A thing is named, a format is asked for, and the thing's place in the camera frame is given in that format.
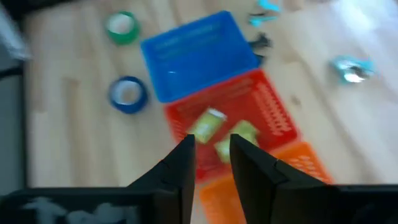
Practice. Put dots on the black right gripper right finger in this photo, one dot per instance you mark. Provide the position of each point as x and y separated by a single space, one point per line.
258 180

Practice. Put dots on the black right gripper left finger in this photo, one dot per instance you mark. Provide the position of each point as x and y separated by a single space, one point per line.
174 180

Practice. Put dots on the blue tape roll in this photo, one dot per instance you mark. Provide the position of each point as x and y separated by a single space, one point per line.
127 107

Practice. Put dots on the green tape roll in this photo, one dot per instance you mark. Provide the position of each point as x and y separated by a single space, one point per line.
122 39

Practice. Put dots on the black stapler remover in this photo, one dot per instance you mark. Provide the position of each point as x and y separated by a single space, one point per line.
261 42

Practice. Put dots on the teal and chrome stapler remover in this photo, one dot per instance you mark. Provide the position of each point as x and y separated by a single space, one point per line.
353 70

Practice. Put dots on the orange plastic basket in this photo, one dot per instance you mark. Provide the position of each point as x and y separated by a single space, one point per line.
304 158

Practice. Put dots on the red plastic basket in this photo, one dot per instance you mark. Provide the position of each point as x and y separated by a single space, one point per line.
248 99

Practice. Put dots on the blue plastic basket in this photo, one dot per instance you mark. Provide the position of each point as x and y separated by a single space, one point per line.
199 56

